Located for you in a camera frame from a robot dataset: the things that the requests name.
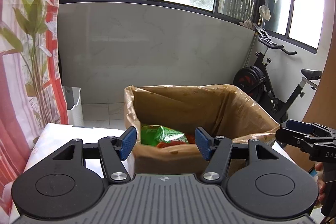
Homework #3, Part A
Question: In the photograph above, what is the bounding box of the red patterned curtain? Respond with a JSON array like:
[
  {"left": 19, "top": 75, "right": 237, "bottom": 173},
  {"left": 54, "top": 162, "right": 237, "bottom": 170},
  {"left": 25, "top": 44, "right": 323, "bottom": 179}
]
[{"left": 1, "top": 0, "right": 68, "bottom": 223}]

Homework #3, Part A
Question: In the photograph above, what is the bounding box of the green chip bag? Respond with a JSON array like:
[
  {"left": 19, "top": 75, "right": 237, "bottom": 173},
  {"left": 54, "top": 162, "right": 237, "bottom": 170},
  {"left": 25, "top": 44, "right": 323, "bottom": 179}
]
[{"left": 141, "top": 125, "right": 189, "bottom": 148}]

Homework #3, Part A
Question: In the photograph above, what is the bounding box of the person's right hand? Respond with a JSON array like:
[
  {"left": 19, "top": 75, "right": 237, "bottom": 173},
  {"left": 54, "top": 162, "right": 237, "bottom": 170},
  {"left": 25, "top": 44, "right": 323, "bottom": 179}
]
[{"left": 314, "top": 162, "right": 326, "bottom": 206}]

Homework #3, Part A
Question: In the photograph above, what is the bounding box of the white trash bin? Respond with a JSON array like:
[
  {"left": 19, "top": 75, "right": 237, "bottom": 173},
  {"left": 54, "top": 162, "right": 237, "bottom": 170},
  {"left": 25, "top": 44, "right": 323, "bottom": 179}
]
[{"left": 62, "top": 86, "right": 84, "bottom": 127}]

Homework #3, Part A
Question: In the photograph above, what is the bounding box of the black exercise bike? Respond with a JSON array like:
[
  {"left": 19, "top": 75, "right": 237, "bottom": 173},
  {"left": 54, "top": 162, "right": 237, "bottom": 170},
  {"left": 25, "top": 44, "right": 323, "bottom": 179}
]
[{"left": 233, "top": 24, "right": 322, "bottom": 125}]

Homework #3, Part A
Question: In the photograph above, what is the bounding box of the brown cardboard box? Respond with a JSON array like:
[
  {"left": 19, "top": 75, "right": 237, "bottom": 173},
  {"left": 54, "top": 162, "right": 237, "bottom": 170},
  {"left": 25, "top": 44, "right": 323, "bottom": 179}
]
[{"left": 123, "top": 83, "right": 281, "bottom": 183}]

